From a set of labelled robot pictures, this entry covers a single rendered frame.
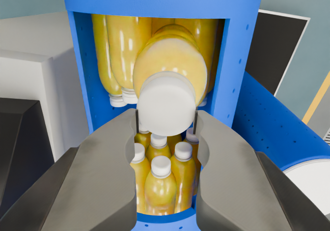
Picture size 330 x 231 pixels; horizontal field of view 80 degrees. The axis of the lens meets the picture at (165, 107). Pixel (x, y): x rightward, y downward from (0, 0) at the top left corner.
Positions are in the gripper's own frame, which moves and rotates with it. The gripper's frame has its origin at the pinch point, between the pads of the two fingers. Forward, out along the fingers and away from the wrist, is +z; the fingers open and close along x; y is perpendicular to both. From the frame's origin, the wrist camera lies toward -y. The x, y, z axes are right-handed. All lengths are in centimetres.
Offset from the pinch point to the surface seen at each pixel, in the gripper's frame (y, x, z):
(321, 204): 50, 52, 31
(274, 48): 19, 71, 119
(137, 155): 22.4, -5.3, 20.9
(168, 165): 21.9, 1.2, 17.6
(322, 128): 90, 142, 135
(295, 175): 37, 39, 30
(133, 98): 9.2, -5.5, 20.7
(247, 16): -4.9, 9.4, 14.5
